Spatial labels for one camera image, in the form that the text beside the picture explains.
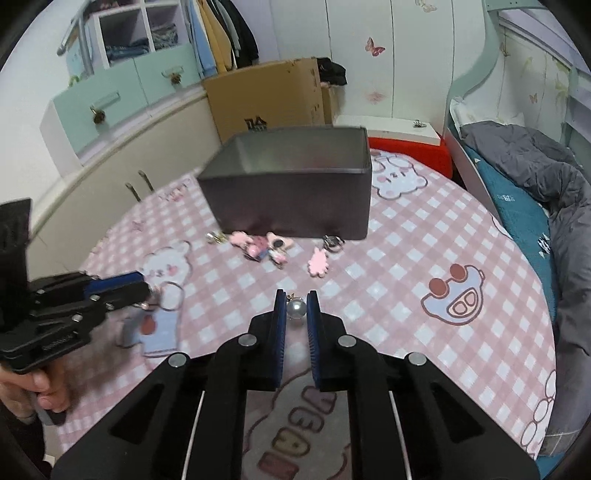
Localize teal drawer cabinet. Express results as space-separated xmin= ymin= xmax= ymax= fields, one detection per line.
xmin=39 ymin=43 xmax=209 ymax=177

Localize folded grey clothes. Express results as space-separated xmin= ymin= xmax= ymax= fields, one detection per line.
xmin=152 ymin=25 xmax=179 ymax=48

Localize pink bunny keychain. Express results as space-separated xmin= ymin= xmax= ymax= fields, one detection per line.
xmin=307 ymin=246 xmax=330 ymax=278

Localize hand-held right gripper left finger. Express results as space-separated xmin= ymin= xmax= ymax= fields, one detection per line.
xmin=51 ymin=290 xmax=289 ymax=480

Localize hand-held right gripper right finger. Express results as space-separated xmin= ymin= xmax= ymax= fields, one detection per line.
xmin=306 ymin=290 xmax=541 ymax=480

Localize teal board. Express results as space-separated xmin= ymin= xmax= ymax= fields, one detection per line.
xmin=66 ymin=43 xmax=96 ymax=78

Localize white board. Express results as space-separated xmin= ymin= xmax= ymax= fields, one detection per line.
xmin=332 ymin=114 xmax=443 ymax=142

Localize grey metal tin box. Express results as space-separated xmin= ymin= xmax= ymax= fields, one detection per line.
xmin=197 ymin=126 xmax=373 ymax=241

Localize person's left hand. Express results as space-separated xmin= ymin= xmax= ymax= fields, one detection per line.
xmin=0 ymin=359 xmax=72 ymax=419

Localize thin hoop bracelet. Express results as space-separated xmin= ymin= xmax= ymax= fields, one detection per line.
xmin=154 ymin=281 xmax=186 ymax=313

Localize purple white cubby shelf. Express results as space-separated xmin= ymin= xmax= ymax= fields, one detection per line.
xmin=85 ymin=0 xmax=195 ymax=71

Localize white wardrobe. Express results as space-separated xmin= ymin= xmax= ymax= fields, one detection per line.
xmin=257 ymin=0 xmax=491 ymax=121

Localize folded blue jeans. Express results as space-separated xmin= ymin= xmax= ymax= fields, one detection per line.
xmin=104 ymin=39 xmax=151 ymax=62

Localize yellow shirt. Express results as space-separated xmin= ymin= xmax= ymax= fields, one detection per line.
xmin=203 ymin=0 xmax=234 ymax=73

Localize tall cardboard box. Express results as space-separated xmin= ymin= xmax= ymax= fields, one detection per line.
xmin=202 ymin=57 xmax=324 ymax=147

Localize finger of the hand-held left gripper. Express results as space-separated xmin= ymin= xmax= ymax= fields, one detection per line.
xmin=30 ymin=281 xmax=151 ymax=333
xmin=34 ymin=271 xmax=144 ymax=296

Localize pink bear keychain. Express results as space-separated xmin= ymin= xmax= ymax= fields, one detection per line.
xmin=247 ymin=232 xmax=297 ymax=268

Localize teal bedsheet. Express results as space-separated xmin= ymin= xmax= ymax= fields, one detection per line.
xmin=463 ymin=147 xmax=563 ymax=326

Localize red storage bench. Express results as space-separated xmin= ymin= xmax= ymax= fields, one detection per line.
xmin=368 ymin=136 xmax=452 ymax=179

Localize white low cabinet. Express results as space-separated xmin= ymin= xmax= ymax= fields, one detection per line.
xmin=31 ymin=87 xmax=223 ymax=247

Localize light blue shirt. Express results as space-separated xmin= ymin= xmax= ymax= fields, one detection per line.
xmin=189 ymin=0 xmax=218 ymax=79

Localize small cardboard box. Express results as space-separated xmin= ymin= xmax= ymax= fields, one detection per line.
xmin=320 ymin=85 xmax=343 ymax=126

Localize black jacket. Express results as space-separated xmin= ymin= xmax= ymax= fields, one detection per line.
xmin=226 ymin=0 xmax=260 ymax=68

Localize grey duvet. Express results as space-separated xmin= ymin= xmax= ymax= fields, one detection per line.
xmin=458 ymin=120 xmax=591 ymax=455

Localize person's left forearm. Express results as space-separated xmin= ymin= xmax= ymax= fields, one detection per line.
xmin=0 ymin=406 xmax=54 ymax=480

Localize pink checkered tablecloth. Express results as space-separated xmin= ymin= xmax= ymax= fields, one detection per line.
xmin=60 ymin=152 xmax=559 ymax=480

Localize grey metal handrail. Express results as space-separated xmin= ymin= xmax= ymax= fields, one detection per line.
xmin=57 ymin=0 xmax=94 ymax=57

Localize black cloth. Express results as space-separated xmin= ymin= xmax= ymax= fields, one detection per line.
xmin=316 ymin=56 xmax=348 ymax=87

